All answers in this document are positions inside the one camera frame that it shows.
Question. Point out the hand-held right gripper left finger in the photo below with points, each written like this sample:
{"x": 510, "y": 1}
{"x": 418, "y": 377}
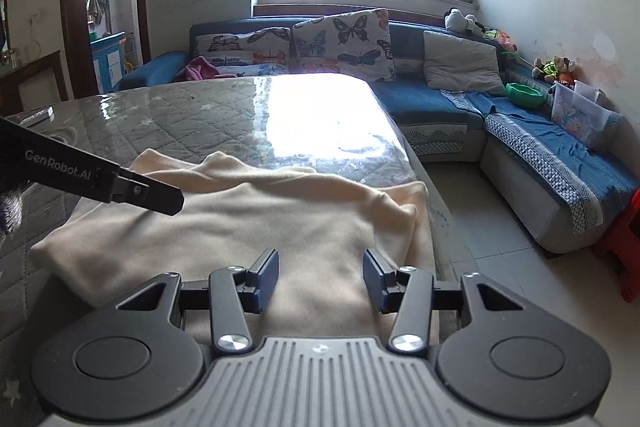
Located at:
{"x": 265, "y": 279}

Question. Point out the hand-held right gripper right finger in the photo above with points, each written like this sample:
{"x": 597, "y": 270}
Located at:
{"x": 375, "y": 282}

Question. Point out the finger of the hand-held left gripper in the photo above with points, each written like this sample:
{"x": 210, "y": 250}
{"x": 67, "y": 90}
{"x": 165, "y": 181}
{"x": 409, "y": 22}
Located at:
{"x": 145, "y": 194}

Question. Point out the cream garment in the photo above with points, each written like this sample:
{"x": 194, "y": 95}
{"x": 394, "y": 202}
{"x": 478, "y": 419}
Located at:
{"x": 250, "y": 217}

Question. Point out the hanging clothes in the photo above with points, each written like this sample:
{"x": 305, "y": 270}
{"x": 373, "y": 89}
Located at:
{"x": 97, "y": 2}

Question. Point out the person's left hand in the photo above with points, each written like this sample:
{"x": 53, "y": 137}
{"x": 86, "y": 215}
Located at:
{"x": 9, "y": 207}

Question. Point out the small white flat object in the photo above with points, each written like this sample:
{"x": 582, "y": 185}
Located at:
{"x": 37, "y": 115}

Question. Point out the dark wooden chair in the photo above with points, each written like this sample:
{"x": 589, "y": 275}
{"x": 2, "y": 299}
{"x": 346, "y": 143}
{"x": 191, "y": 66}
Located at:
{"x": 35, "y": 82}

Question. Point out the quilted star-pattern table cover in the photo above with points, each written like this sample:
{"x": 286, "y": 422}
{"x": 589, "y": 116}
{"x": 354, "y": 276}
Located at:
{"x": 150, "y": 117}

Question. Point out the blue cabinet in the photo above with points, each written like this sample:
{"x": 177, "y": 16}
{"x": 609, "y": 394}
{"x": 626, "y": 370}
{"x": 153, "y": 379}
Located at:
{"x": 107, "y": 62}

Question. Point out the magenta cloth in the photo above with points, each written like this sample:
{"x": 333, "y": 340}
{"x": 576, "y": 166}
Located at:
{"x": 205, "y": 69}

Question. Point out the flat butterfly print pillow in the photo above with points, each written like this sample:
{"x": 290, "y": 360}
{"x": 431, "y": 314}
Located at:
{"x": 240, "y": 52}

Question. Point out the blue sofa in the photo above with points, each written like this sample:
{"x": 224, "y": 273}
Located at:
{"x": 410, "y": 97}

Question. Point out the blue blanket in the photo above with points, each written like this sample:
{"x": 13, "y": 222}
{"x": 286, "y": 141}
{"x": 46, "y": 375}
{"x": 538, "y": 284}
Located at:
{"x": 525, "y": 122}

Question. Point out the grey pillow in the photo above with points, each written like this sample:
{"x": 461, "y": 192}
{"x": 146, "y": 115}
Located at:
{"x": 462, "y": 64}

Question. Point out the upright butterfly print pillow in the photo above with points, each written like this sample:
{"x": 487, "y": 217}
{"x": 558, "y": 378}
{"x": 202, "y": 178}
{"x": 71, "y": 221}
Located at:
{"x": 345, "y": 44}

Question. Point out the green plastic bowl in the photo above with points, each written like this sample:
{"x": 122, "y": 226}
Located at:
{"x": 525, "y": 94}

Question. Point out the red plastic stool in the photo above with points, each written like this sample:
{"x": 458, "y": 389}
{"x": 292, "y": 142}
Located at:
{"x": 620, "y": 247}

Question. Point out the clear plastic storage box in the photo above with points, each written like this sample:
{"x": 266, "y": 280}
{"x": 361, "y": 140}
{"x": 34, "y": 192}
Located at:
{"x": 582, "y": 112}

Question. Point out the pink and green toy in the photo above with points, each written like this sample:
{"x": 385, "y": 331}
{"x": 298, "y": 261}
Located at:
{"x": 500, "y": 41}

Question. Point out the panda plush toy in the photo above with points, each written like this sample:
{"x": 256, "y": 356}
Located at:
{"x": 462, "y": 22}

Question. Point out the brown plush toys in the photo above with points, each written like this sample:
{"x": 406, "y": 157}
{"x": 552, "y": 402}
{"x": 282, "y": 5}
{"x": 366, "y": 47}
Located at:
{"x": 552, "y": 69}

